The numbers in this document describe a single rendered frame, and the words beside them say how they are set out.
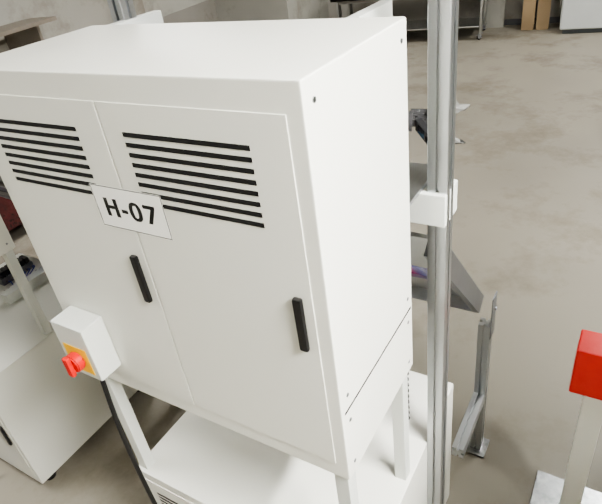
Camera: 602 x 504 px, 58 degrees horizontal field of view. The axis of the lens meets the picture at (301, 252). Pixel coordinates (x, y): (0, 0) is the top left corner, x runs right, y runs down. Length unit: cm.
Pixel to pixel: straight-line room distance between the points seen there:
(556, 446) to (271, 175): 195
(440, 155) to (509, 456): 155
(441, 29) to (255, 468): 117
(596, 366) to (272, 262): 112
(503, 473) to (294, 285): 168
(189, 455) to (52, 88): 109
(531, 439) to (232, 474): 130
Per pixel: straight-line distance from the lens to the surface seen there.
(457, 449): 197
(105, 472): 257
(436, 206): 109
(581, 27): 845
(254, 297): 84
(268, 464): 158
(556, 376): 270
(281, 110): 65
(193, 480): 161
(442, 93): 101
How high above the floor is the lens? 188
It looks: 32 degrees down
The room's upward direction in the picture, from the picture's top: 8 degrees counter-clockwise
